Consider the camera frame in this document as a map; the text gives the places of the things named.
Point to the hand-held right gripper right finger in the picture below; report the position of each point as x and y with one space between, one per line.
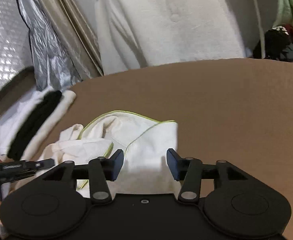
174 165

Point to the grey hanging garment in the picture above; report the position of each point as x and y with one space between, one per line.
241 10

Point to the dark metal rail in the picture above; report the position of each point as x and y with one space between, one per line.
14 82

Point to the folded cream garment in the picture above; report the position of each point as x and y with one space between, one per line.
61 105

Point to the cream garment with green trim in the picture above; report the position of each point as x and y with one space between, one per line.
141 140

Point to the beige curtain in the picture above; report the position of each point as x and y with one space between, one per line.
71 25

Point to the silver foil curtain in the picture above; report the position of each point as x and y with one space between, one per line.
49 60

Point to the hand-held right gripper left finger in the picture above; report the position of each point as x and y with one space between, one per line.
117 165

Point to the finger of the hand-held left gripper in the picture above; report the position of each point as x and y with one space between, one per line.
19 175
29 165

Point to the black bundled garment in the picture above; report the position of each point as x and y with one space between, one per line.
274 45

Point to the white hanging coat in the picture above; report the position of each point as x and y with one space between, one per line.
174 17

